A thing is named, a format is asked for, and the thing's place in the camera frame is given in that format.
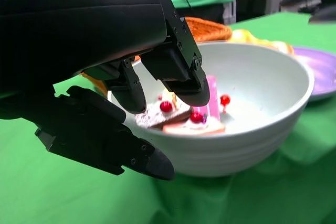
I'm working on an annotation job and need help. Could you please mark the magenta pink cake slice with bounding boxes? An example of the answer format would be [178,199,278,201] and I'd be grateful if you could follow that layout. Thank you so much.
[193,74,221,122]

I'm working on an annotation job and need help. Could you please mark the orange wicker basket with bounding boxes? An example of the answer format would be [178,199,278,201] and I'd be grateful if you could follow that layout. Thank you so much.
[80,16,233,98]

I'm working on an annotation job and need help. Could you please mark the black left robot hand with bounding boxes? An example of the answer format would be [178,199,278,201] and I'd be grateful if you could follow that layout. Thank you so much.
[0,0,211,182]

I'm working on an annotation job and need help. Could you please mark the chocolate layered cake slice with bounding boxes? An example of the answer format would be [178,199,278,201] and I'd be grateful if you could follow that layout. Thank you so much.
[135,89,195,129]

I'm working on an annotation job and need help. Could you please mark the pale grey-green bowl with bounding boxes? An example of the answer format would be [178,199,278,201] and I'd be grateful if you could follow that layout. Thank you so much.
[107,41,315,178]

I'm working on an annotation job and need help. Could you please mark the lavender round plate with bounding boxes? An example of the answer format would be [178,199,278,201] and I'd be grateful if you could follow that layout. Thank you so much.
[292,46,336,102]

